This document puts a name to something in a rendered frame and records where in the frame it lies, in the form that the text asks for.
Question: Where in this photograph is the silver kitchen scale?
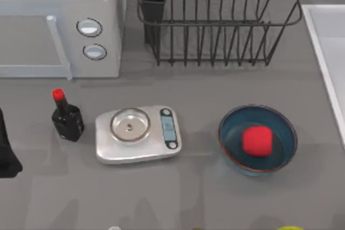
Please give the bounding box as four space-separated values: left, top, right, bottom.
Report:
94 105 183 165

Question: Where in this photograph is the small microwave knob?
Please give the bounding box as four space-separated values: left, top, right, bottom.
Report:
82 43 108 61

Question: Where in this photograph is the red cube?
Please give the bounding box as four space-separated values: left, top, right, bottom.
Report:
242 126 273 158

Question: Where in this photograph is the black bottle with red cap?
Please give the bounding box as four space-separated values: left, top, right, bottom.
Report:
51 88 85 143

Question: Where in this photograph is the pale microwave oven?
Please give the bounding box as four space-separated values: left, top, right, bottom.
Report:
0 0 127 79

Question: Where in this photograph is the large microwave knob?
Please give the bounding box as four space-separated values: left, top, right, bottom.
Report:
76 17 104 38

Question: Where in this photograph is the blue bowl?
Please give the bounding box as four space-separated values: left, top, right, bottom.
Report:
218 105 298 177

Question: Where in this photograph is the microwave oven door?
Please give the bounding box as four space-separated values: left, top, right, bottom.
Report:
0 15 73 80

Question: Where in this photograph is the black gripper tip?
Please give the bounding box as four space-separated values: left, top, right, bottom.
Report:
0 108 23 179

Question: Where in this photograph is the black wire dish rack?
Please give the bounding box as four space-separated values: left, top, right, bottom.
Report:
136 0 302 67

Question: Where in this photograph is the microwave door handle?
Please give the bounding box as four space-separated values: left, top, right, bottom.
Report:
45 15 73 81

